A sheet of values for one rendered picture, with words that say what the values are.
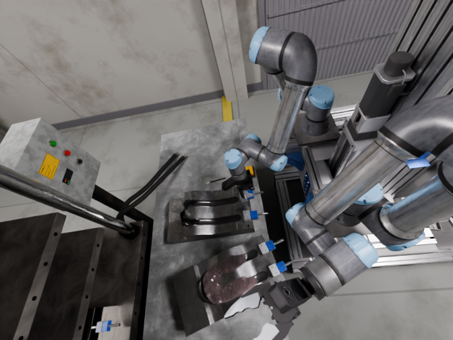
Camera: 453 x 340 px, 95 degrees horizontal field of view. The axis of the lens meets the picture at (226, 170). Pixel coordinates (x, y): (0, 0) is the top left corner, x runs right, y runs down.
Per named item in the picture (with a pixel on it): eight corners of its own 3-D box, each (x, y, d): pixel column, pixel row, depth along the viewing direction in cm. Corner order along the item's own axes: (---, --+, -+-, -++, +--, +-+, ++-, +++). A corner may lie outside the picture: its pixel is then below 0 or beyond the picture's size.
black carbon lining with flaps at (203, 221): (238, 196, 123) (236, 189, 114) (242, 223, 114) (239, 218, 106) (182, 206, 127) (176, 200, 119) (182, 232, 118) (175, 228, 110)
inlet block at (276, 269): (291, 256, 105) (292, 254, 101) (297, 266, 103) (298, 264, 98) (268, 267, 105) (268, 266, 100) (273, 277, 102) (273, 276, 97)
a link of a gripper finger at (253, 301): (230, 319, 50) (267, 309, 49) (223, 318, 45) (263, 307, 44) (227, 304, 52) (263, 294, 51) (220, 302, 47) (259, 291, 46)
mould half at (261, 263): (262, 237, 115) (261, 231, 106) (287, 286, 101) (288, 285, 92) (180, 276, 113) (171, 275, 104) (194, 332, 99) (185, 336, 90)
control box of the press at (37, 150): (174, 214, 221) (46, 115, 96) (173, 244, 205) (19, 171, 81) (155, 218, 223) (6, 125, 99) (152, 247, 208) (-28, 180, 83)
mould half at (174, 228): (248, 190, 131) (246, 181, 119) (255, 232, 117) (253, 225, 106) (173, 203, 137) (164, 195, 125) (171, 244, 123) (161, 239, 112)
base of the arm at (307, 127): (324, 113, 120) (327, 100, 111) (332, 133, 112) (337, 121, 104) (297, 118, 122) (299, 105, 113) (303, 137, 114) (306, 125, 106)
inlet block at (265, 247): (280, 236, 111) (280, 233, 106) (285, 245, 108) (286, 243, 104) (258, 247, 110) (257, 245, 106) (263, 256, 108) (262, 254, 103)
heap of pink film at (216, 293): (245, 249, 108) (243, 247, 101) (260, 286, 99) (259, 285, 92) (199, 272, 107) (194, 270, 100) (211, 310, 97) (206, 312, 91)
